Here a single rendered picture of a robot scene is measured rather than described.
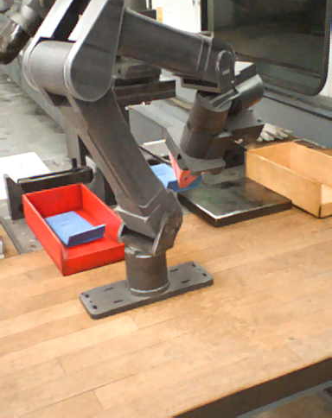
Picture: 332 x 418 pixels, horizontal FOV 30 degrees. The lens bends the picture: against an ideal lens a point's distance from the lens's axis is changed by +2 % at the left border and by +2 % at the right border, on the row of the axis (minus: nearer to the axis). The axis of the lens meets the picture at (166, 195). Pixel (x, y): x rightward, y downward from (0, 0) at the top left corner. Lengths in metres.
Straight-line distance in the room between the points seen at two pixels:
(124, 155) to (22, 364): 0.29
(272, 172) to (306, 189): 0.11
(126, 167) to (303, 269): 0.35
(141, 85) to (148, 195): 0.42
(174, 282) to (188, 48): 0.35
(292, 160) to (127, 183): 0.66
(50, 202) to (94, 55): 0.55
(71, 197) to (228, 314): 0.48
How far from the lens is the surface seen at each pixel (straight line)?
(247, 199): 1.21
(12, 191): 1.22
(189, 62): 0.86
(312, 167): 1.35
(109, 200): 1.25
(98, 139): 0.77
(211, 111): 0.92
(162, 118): 2.74
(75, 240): 1.08
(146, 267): 0.88
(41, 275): 1.02
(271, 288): 0.94
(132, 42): 0.78
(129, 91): 1.21
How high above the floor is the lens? 1.38
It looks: 22 degrees down
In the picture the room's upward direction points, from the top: 3 degrees counter-clockwise
